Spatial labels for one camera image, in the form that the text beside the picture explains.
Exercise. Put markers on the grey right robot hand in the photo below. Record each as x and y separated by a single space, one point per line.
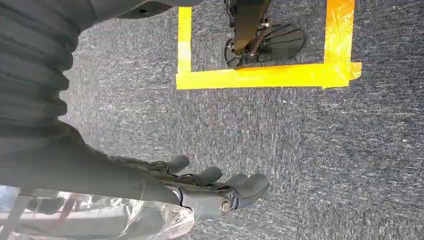
82 175

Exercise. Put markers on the ribbed grey right arm sleeve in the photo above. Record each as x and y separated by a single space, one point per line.
30 66

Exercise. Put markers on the yellow floor tape strip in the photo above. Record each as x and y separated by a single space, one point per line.
184 39
338 33
258 78

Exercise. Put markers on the dark robot body part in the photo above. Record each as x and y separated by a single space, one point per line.
145 8

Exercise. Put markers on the black robot leg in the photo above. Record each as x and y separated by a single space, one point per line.
248 23

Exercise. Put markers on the black robot foot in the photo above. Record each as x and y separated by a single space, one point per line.
281 41

